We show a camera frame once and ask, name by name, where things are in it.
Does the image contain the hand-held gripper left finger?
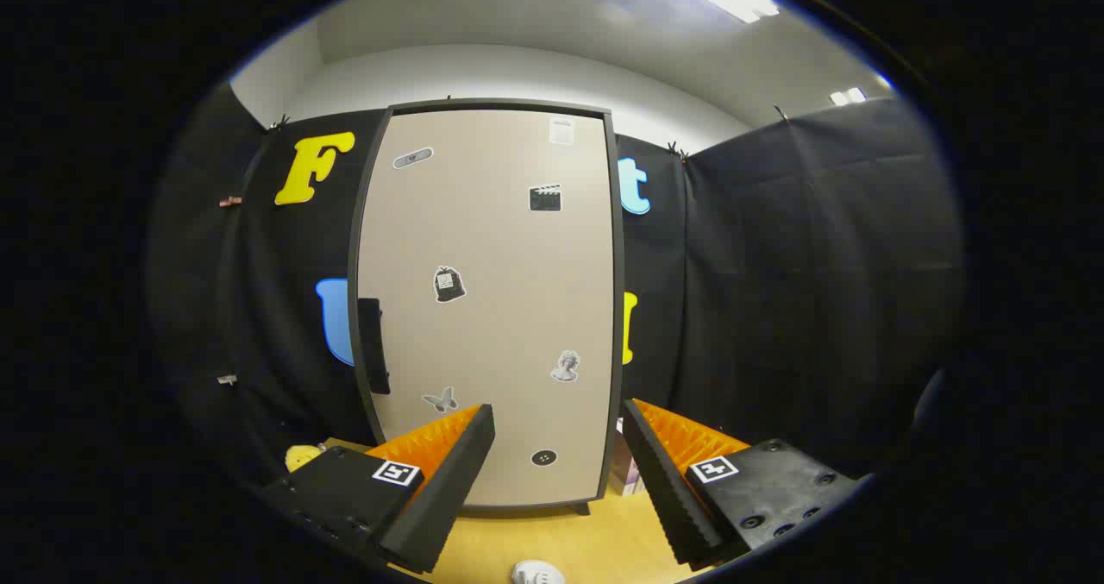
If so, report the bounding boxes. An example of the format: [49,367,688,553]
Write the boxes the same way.
[259,404,497,576]

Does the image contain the black door handle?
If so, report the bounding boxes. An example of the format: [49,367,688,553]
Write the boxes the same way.
[357,298,391,395]

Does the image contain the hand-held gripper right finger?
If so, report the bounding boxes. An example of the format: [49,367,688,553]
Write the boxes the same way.
[621,399,863,568]

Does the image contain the white shoe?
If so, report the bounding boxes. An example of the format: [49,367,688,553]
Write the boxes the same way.
[512,560,567,584]

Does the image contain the black backdrop cloth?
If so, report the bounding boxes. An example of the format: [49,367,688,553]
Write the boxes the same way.
[147,84,963,490]

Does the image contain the grey shoe cabinet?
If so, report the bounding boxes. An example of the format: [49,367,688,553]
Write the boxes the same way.
[348,98,625,516]

